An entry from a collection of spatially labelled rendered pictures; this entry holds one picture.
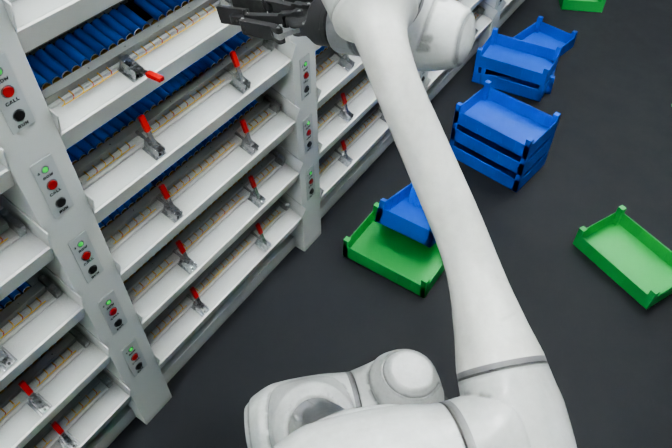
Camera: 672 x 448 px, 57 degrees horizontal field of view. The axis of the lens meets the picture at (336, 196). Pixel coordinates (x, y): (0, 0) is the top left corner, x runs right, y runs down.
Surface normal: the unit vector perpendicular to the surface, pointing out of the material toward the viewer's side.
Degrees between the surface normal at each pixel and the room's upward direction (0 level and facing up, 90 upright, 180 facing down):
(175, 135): 19
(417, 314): 0
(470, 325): 49
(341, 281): 0
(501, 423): 5
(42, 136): 90
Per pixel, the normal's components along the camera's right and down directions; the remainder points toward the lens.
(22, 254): 0.26, -0.53
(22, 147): 0.83, 0.40
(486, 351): -0.49, -0.46
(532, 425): 0.04, -0.42
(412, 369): 0.15, -0.74
